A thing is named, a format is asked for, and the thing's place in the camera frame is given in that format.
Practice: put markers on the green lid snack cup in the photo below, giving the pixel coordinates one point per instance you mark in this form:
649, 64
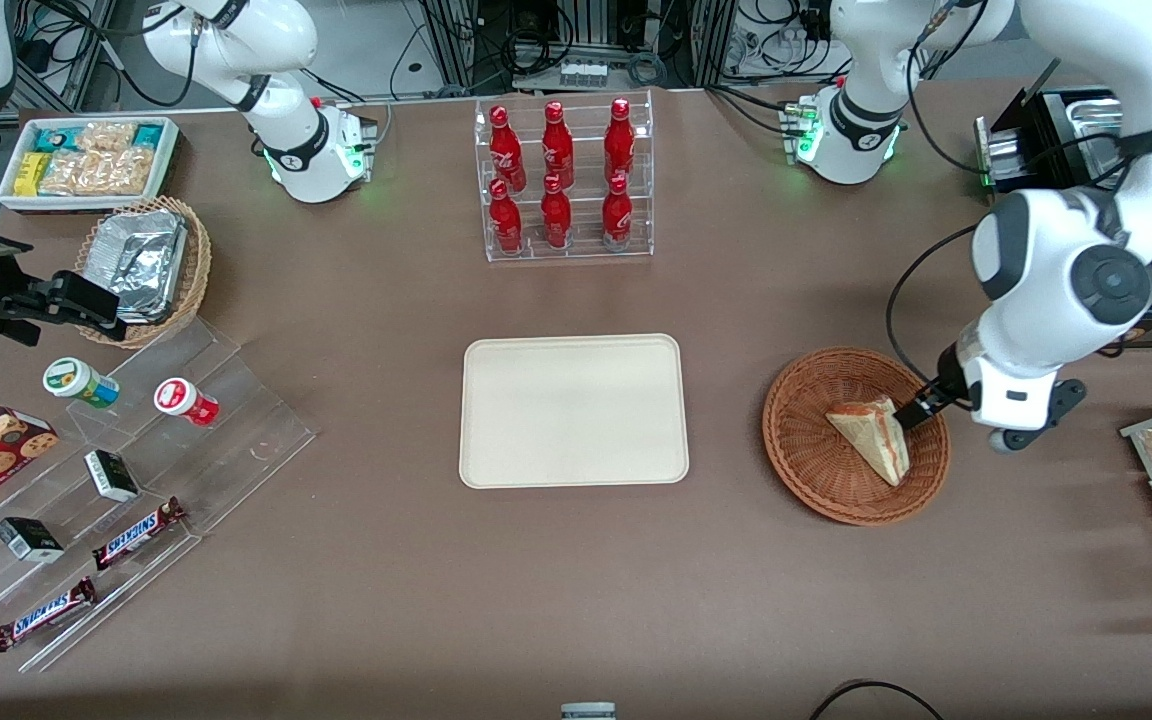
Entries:
76, 380

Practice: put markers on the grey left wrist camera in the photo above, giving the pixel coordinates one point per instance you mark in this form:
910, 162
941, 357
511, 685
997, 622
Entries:
1031, 438

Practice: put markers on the grey device at table edge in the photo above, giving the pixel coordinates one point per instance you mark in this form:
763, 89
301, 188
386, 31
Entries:
588, 712

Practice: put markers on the beige plastic tray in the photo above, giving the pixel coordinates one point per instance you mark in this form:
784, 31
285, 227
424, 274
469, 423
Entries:
573, 410

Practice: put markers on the yellow snack packet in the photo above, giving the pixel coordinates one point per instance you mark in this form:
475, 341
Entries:
31, 174

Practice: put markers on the teal snack packet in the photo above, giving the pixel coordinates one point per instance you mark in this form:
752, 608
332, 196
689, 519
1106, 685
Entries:
54, 138

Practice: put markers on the clear acrylic stepped display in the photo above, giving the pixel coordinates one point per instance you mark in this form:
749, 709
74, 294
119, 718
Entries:
236, 420

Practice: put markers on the light wicker basket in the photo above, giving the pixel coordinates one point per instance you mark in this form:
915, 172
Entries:
198, 270

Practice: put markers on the triangular sandwich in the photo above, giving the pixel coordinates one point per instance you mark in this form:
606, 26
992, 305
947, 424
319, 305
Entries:
871, 440

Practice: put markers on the red cola bottle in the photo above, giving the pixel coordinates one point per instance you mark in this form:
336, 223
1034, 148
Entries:
557, 145
617, 215
506, 222
620, 140
556, 218
507, 150

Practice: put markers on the small black box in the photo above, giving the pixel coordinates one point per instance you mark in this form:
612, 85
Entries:
112, 476
29, 540

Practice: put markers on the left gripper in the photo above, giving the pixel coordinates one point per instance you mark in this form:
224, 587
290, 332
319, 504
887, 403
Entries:
941, 388

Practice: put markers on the clear acrylic bottle rack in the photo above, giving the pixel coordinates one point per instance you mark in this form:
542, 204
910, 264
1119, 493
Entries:
581, 250

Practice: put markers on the black food warmer appliance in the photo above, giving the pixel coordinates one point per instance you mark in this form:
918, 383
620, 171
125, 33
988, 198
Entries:
1046, 130

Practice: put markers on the small clear cracker bag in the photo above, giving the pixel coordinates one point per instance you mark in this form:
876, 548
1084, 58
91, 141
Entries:
108, 135

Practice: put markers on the white plastic snack bin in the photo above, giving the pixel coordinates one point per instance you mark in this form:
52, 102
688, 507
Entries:
171, 160

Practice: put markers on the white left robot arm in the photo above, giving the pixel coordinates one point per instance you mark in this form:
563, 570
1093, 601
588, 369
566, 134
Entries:
1036, 240

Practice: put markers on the brown round wicker basket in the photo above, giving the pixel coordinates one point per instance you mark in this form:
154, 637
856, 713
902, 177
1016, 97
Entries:
816, 470

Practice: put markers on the red lid snack cup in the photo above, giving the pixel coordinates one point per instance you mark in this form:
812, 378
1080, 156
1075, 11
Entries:
181, 400

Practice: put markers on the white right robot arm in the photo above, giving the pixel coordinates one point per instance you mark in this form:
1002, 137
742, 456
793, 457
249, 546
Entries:
276, 120

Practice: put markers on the Snickers chocolate bar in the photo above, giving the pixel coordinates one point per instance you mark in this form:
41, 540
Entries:
136, 533
44, 614

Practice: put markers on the white power strip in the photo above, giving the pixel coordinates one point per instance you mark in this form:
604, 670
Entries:
584, 73

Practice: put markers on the steel warmer pan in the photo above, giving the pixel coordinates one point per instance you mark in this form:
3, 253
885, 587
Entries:
1096, 135

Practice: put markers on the large clear cracker bag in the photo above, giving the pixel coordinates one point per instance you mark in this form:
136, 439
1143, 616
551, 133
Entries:
101, 172

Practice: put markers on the aluminium foil container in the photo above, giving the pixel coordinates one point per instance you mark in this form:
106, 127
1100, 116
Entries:
141, 260

